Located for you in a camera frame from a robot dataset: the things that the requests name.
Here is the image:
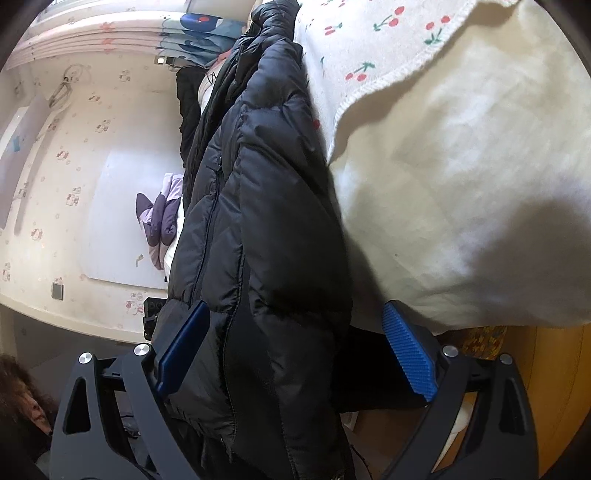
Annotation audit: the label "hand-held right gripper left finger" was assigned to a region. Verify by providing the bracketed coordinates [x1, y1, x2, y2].
[48, 300, 211, 480]

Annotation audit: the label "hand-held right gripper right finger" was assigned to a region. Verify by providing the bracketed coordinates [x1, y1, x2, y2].
[381, 300, 539, 480]

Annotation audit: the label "black puffer jacket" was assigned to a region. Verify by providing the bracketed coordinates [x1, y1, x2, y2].
[152, 0, 370, 480]

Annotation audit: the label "folded purple clothes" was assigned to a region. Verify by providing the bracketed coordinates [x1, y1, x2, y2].
[135, 173, 185, 271]

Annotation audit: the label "cherry print bed sheet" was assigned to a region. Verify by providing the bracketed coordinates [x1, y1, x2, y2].
[325, 0, 591, 335]

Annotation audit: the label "person's head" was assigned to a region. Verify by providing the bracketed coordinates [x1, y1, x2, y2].
[0, 353, 58, 462]

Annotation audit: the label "white framed board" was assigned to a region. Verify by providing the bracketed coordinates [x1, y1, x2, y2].
[0, 97, 51, 227]

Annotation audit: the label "black crumpled cloth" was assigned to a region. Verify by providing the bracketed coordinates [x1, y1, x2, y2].
[175, 65, 218, 171]

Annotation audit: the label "pink and blue cartoon curtain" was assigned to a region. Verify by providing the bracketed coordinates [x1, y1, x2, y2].
[7, 7, 247, 70]

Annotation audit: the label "white wall panel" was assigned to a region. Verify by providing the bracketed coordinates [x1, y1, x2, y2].
[81, 143, 185, 289]

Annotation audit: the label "wall hook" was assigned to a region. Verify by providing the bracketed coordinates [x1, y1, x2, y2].
[48, 65, 86, 109]

